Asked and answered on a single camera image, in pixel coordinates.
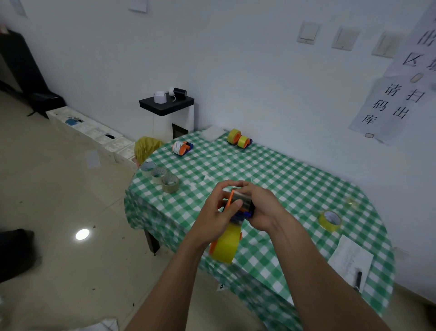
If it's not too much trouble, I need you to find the person's left hand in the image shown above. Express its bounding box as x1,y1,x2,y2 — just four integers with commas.
185,180,249,251

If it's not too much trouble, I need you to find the person's right hand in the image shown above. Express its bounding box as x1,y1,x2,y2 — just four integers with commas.
233,182,290,234

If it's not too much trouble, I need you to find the tall yellow tape roll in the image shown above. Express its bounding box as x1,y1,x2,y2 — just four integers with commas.
211,221,243,265

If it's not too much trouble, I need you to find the brown tape roll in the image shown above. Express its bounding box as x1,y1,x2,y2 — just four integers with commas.
161,173,180,194

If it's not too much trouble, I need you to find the beige tape roll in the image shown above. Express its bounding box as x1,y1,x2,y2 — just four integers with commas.
151,167,168,185

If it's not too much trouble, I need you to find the person's left forearm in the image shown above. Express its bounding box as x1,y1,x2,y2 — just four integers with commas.
125,238,212,331

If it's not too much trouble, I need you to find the person's right forearm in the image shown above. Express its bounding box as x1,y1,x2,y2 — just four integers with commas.
269,216,392,331

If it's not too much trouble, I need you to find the green checkered tablecloth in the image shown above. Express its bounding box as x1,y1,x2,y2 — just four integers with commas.
124,130,396,331

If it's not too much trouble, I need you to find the dark table leg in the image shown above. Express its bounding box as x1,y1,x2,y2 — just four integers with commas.
144,230,161,255

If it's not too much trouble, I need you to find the white foam pad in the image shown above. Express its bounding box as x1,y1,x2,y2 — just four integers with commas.
201,125,226,142

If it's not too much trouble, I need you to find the white paper sheet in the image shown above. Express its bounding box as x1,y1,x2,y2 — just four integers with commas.
327,234,374,294

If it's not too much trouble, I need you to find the yellow plastic bag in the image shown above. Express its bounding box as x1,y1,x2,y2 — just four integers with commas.
134,136,164,165

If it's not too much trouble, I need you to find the white cabinet with black top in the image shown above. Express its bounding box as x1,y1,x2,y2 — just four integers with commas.
139,96,195,143

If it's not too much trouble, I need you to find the row of white boxes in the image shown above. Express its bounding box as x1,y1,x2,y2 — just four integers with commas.
46,106,139,170

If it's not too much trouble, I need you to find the white cloth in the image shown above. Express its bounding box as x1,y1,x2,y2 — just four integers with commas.
68,319,120,331

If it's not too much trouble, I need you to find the black chair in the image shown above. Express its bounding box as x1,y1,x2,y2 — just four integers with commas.
0,29,67,118

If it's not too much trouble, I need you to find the white paper wall sign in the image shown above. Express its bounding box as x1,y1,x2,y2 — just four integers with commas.
383,0,436,86
348,75,435,145

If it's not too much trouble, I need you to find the white wall switch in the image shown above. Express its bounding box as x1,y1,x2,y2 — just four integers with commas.
371,31,404,59
296,21,321,45
331,26,361,52

